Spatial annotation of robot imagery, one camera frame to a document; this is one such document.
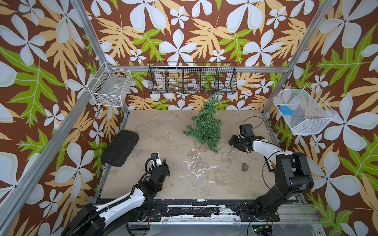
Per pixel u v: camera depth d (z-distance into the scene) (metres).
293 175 0.47
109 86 0.86
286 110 0.86
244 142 0.70
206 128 0.78
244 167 0.88
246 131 0.75
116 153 0.90
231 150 0.97
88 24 0.74
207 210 0.75
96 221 0.43
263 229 0.73
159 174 0.63
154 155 0.73
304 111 0.82
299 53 0.84
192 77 0.97
